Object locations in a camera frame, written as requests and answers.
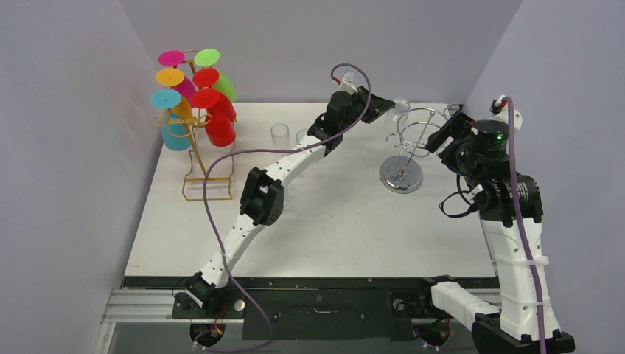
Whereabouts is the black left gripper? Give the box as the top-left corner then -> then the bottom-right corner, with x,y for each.
340,88 -> 395,133

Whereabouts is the clear glass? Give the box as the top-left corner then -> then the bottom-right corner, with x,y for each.
282,187 -> 289,209
296,129 -> 308,145
383,97 -> 411,134

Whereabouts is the clear champagne flute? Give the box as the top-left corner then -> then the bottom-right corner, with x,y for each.
270,122 -> 290,150

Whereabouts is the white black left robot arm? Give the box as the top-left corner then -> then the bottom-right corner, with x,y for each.
184,86 -> 395,317

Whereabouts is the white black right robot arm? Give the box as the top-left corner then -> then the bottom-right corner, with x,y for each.
415,111 -> 576,353

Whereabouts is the chrome round glass rack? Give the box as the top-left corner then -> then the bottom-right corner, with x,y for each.
379,107 -> 450,194

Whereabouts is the red lower plastic wine glass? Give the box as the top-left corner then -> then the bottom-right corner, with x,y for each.
204,112 -> 236,148

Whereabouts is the red plastic wine glass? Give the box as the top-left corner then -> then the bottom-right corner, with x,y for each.
204,112 -> 236,148
191,88 -> 237,122

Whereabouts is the red upper plastic wine glass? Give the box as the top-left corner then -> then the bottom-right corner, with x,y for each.
191,88 -> 237,122

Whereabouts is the green plastic wine glass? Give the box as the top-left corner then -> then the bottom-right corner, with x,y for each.
192,48 -> 238,103

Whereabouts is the cyan plastic wine glass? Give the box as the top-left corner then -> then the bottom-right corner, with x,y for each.
157,109 -> 191,151

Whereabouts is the orange plastic wine glass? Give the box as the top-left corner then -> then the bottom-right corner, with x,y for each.
150,86 -> 193,121

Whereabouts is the magenta plastic wine glass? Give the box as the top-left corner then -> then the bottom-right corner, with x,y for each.
155,50 -> 196,103

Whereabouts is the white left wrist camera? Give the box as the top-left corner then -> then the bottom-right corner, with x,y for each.
338,70 -> 357,95

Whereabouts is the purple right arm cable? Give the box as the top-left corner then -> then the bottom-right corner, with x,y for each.
495,96 -> 548,354

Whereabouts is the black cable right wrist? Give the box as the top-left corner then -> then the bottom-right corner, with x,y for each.
438,173 -> 482,219

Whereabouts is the aluminium rail right side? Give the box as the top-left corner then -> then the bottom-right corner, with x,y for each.
447,103 -> 509,274

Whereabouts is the gold wire glass rack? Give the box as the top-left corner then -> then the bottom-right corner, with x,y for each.
153,49 -> 237,201

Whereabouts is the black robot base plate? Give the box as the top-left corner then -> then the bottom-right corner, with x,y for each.
122,276 -> 499,343

